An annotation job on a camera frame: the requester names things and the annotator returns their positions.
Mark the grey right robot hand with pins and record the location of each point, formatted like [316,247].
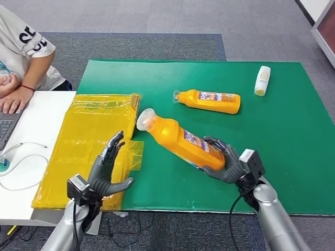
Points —
[233,166]

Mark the person's left hand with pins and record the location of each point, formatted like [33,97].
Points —
[15,102]

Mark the person's right hand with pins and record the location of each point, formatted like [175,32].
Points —
[9,83]

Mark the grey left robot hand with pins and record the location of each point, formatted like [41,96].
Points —
[100,169]

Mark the large orange detergent bottle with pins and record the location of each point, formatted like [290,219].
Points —
[181,142]

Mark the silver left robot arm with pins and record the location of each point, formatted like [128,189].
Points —
[65,228]

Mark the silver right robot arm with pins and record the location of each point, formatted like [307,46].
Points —
[274,221]

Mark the teal labelled clear bottle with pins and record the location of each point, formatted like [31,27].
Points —
[4,166]

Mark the small orange detergent bottle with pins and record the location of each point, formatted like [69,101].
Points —
[209,104]

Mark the small white bottle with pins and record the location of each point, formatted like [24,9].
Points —
[262,80]

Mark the grey laptop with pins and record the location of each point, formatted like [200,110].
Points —
[7,128]

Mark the yellow plastic sheet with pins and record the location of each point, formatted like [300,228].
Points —
[86,138]

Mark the green table mat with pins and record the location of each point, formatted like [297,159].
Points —
[262,156]

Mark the person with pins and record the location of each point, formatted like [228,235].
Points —
[15,38]

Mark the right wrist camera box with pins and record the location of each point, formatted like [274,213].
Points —
[252,162]

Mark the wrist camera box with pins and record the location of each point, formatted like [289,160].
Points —
[77,188]
[252,162]

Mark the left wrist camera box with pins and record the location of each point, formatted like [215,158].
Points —
[77,188]

